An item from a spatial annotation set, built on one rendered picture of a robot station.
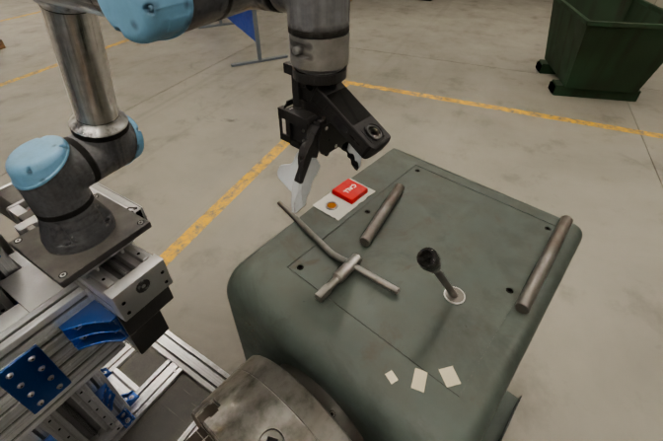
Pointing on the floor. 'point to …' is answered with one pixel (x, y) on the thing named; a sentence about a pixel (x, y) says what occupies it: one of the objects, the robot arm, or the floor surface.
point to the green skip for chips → (602, 45)
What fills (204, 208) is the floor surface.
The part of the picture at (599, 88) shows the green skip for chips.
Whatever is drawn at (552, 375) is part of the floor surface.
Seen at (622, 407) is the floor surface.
